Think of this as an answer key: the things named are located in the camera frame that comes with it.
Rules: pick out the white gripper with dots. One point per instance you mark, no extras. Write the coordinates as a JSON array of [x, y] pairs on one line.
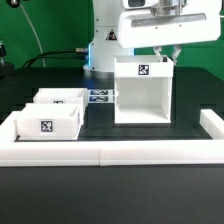
[[198, 21]]

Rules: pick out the white drawer cabinet box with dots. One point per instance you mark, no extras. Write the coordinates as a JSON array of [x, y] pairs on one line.
[[143, 89]]

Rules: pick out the white front drawer tray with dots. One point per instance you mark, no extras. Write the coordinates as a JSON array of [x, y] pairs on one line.
[[49, 121]]

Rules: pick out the white drawer tray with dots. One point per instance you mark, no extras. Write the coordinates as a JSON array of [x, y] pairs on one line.
[[49, 121], [62, 95]]

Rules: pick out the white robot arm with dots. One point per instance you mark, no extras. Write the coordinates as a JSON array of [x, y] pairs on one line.
[[104, 46]]

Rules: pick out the white rear drawer tray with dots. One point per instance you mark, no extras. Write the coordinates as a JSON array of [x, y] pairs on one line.
[[62, 95]]

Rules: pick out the fiducial marker sheet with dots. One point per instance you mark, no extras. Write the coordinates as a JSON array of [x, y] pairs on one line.
[[100, 96]]

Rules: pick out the white foam border frame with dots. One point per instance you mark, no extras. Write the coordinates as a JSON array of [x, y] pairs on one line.
[[115, 153]]

